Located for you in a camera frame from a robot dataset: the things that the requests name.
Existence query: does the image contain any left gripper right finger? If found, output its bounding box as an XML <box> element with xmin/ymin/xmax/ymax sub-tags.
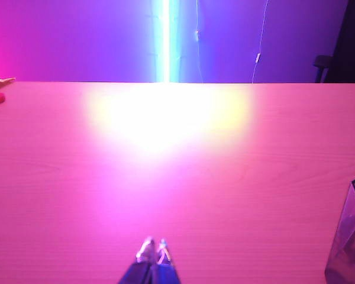
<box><xmin>151</xmin><ymin>238</ymin><xmax>182</xmax><ymax>284</ymax></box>

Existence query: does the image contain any thin hanging cable with plug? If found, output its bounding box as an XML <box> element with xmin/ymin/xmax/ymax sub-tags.
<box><xmin>193</xmin><ymin>0</ymin><xmax>204</xmax><ymax>84</ymax></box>

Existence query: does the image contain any black office chair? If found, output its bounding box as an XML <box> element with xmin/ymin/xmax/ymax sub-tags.
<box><xmin>314</xmin><ymin>0</ymin><xmax>355</xmax><ymax>84</ymax></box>

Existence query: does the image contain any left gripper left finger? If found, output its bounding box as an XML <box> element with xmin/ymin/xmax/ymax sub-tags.
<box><xmin>117</xmin><ymin>235</ymin><xmax>158</xmax><ymax>284</ymax></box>

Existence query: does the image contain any clear faceted glass mug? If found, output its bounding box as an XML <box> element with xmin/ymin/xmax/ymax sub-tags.
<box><xmin>324</xmin><ymin>172</ymin><xmax>355</xmax><ymax>284</ymax></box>

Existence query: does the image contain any thin long hanging cable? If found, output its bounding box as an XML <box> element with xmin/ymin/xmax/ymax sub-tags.
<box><xmin>250</xmin><ymin>0</ymin><xmax>270</xmax><ymax>84</ymax></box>

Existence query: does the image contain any vertical glowing light strip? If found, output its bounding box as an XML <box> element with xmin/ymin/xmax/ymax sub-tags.
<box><xmin>152</xmin><ymin>0</ymin><xmax>182</xmax><ymax>84</ymax></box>

